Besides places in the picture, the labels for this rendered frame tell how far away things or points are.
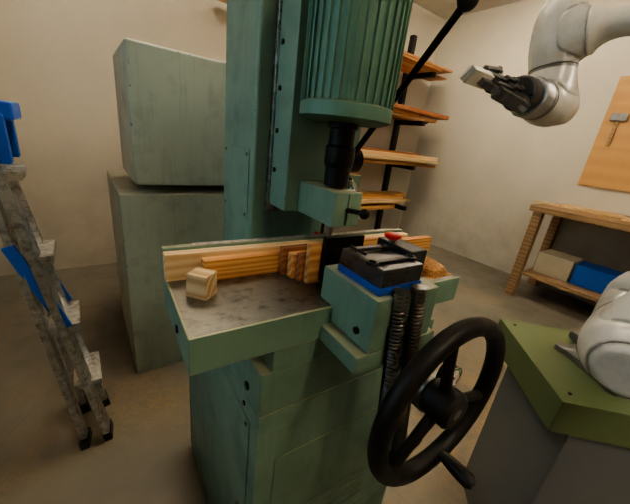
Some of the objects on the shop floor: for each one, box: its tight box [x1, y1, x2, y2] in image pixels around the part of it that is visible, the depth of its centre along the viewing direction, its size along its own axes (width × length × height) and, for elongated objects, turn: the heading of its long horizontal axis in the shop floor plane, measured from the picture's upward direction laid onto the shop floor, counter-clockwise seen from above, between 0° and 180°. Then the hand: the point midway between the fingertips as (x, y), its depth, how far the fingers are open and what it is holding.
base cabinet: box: [189, 364, 391, 504], centre depth 97 cm, size 45×58×71 cm
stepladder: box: [0, 98, 114, 451], centre depth 100 cm, size 27×25×116 cm
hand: (477, 77), depth 61 cm, fingers closed
